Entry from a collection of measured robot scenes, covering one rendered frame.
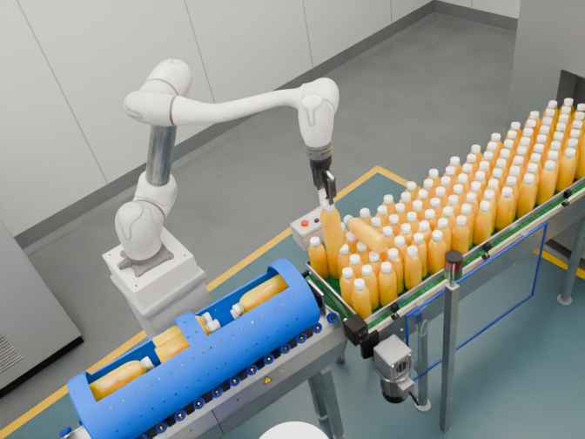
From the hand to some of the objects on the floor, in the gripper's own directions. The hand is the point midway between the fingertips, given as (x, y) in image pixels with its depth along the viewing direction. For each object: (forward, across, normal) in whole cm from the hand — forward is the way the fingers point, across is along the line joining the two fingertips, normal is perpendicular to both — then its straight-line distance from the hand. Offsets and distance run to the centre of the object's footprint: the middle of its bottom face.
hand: (326, 200), depth 199 cm
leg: (+144, +8, -17) cm, 145 cm away
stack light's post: (+143, +36, +29) cm, 150 cm away
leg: (+144, -6, -17) cm, 145 cm away
